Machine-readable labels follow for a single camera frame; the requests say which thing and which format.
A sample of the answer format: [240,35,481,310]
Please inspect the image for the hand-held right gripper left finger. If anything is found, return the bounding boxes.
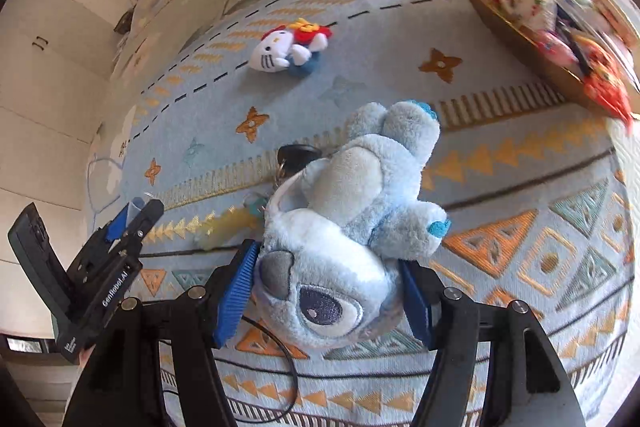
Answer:
[62,238,262,427]

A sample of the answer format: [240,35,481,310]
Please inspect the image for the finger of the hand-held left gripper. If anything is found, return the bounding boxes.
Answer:
[99,199,166,259]
[75,208,133,266]

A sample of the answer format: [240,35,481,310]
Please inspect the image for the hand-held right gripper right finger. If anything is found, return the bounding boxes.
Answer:
[399,259,586,427]

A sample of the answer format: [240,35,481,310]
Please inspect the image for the blue alien plush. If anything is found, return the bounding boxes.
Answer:
[250,99,453,353]

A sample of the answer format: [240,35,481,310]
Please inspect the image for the ribbed glass plate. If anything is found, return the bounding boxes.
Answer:
[452,0,640,118]

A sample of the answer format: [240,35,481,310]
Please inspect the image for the white wardrobe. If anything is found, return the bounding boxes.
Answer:
[0,0,136,258]

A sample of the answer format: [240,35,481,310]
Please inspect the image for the black key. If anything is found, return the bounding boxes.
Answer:
[277,144,323,168]

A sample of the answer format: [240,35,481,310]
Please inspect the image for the white cat plush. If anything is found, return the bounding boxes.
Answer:
[248,18,333,78]

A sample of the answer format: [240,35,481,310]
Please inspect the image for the black cable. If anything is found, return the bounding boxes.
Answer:
[160,314,301,424]

